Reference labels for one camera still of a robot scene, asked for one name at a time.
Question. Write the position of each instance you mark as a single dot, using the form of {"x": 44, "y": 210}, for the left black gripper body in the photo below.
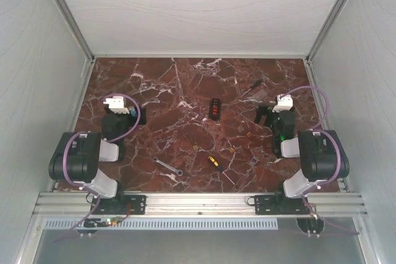
{"x": 126, "y": 120}

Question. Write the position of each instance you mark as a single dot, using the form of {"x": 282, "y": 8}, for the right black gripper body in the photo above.
{"x": 270, "y": 119}

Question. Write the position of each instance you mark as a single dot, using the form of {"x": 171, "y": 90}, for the black fuse box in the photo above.
{"x": 215, "y": 109}

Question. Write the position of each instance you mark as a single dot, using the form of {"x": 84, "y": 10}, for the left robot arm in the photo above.
{"x": 76, "y": 159}

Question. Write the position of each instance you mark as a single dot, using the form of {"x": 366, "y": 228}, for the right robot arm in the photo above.
{"x": 321, "y": 156}

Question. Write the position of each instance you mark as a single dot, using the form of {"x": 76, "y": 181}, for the yellow black screwdriver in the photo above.
{"x": 215, "y": 164}

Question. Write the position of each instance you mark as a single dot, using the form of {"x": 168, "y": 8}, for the silver combination wrench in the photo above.
{"x": 177, "y": 171}

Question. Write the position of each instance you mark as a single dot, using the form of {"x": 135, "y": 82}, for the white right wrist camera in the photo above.
{"x": 283, "y": 103}

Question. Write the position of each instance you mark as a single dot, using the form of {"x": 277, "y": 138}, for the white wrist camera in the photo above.
{"x": 116, "y": 104}
{"x": 283, "y": 103}

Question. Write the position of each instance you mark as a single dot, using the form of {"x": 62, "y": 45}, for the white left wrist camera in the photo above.
{"x": 116, "y": 104}

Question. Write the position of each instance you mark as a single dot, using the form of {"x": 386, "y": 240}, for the black handled screwdriver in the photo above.
{"x": 255, "y": 85}

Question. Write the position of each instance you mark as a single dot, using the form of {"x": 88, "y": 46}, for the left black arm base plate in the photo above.
{"x": 112, "y": 207}

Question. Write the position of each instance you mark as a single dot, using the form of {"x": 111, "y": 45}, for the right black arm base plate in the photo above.
{"x": 272, "y": 205}

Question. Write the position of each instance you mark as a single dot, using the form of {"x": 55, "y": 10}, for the aluminium front rail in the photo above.
{"x": 206, "y": 205}

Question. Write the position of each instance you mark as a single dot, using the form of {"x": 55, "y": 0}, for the light blue slotted cable duct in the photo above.
{"x": 200, "y": 224}

